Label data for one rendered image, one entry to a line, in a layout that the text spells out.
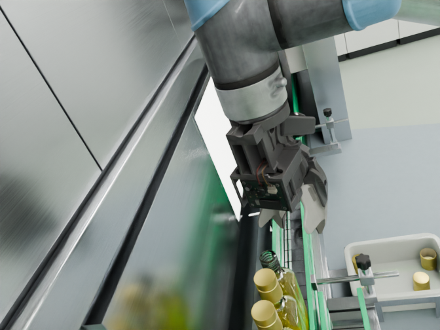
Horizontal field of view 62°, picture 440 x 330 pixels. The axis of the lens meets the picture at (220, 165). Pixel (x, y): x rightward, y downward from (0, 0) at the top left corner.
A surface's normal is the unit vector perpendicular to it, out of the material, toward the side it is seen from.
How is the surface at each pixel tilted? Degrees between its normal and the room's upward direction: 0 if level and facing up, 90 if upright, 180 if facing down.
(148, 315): 90
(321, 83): 90
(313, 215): 80
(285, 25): 99
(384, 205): 0
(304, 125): 93
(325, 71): 90
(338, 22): 118
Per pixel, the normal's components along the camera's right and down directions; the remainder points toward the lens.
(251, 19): -0.25, 0.42
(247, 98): -0.09, 0.55
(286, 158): -0.33, -0.80
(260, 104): 0.22, 0.47
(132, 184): 0.93, -0.20
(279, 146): 0.82, 0.03
